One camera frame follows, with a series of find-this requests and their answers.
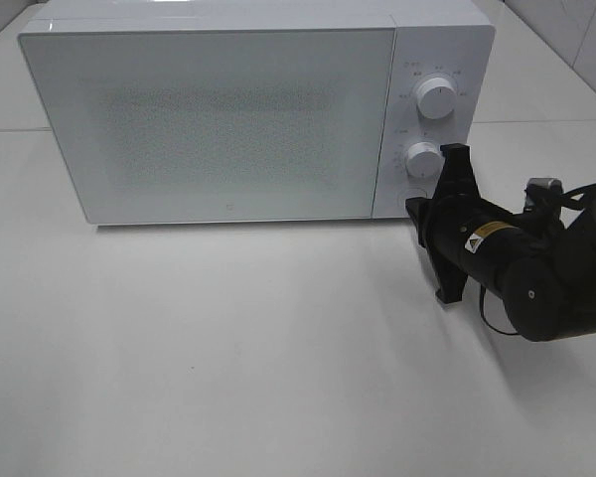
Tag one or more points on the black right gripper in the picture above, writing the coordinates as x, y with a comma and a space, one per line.
467, 237

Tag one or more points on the round white door release button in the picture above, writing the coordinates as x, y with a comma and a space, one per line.
410, 193

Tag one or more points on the white microwave knob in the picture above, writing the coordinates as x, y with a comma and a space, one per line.
423, 160
435, 96

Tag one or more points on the white microwave door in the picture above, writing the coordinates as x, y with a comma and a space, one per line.
170, 128

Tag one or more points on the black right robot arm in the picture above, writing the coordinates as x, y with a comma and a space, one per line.
573, 256

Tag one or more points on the white microwave oven body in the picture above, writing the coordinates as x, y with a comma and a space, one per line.
452, 38

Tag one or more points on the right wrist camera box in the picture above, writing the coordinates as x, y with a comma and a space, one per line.
542, 193

